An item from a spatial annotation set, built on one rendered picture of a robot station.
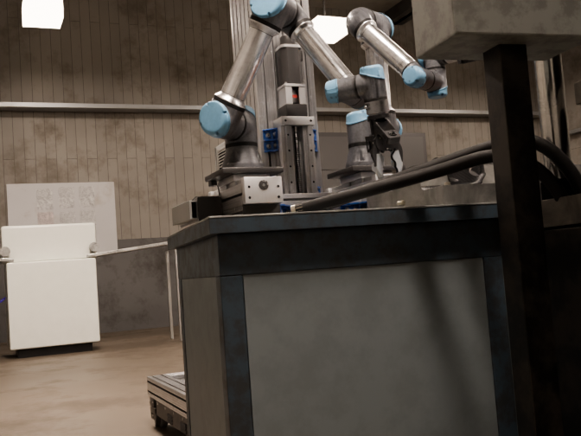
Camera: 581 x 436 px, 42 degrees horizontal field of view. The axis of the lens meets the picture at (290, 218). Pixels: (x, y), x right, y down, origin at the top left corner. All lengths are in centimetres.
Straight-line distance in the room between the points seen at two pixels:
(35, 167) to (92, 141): 87
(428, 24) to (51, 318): 690
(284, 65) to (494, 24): 156
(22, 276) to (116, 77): 432
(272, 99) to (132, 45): 877
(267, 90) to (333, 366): 150
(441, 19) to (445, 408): 88
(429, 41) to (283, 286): 60
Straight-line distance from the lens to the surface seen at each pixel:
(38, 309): 806
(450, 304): 181
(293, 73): 291
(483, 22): 145
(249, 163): 264
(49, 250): 820
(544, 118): 178
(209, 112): 256
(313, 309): 167
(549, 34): 152
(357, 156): 286
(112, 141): 1123
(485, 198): 199
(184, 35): 1189
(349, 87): 240
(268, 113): 293
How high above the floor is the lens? 67
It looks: 4 degrees up
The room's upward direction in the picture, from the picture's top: 4 degrees counter-clockwise
